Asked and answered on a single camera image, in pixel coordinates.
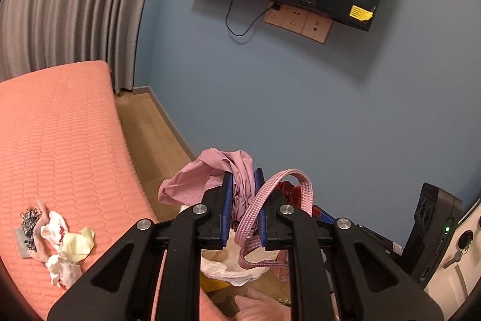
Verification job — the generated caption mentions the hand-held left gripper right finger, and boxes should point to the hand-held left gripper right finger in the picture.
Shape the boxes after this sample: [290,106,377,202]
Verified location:
[254,168,443,321]

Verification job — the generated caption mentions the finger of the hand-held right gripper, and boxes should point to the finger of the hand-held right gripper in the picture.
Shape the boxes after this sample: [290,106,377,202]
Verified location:
[317,210,337,226]

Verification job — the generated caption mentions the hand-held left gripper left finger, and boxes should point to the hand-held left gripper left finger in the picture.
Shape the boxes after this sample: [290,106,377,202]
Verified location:
[47,171,234,321]

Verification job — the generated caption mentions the pink woven strap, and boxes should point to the pink woven strap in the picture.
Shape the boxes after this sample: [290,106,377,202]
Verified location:
[236,168,313,282]

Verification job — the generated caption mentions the pink cloth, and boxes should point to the pink cloth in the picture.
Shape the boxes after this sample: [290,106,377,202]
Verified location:
[158,148,260,231]

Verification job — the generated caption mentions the dark red cloth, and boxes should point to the dark red cloth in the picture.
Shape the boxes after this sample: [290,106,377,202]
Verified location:
[278,181,312,211]

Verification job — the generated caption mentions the bin with white liner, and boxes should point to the bin with white liner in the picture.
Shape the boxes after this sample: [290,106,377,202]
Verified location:
[180,204,290,288]

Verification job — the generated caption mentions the yellow trash bin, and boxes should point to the yellow trash bin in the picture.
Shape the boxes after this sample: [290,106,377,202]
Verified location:
[199,271,227,293]

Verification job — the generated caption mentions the leopard print cloth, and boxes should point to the leopard print cloth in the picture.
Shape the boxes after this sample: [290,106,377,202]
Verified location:
[20,206,46,252]

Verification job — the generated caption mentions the silver key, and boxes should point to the silver key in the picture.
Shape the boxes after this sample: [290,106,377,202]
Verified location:
[443,244,472,269]

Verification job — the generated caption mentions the white panel with lock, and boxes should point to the white panel with lock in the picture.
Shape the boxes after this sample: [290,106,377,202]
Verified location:
[424,199,481,321]

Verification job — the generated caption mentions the pink quilted bed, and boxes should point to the pink quilted bed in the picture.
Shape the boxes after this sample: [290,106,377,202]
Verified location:
[0,60,234,321]

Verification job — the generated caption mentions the yellow sticker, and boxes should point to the yellow sticker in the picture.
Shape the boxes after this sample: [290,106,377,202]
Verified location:
[349,4,376,23]

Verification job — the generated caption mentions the grey curtain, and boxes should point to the grey curtain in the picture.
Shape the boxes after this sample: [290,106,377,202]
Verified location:
[0,0,171,95]

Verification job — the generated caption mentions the black power cable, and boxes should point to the black power cable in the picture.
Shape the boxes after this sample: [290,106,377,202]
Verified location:
[225,0,282,38]

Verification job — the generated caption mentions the beige wall outlet panel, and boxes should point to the beige wall outlet panel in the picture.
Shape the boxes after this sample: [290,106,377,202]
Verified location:
[263,3,332,44]

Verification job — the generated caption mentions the grey drawstring pouch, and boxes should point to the grey drawstring pouch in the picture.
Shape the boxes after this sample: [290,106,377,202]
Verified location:
[15,227,35,260]

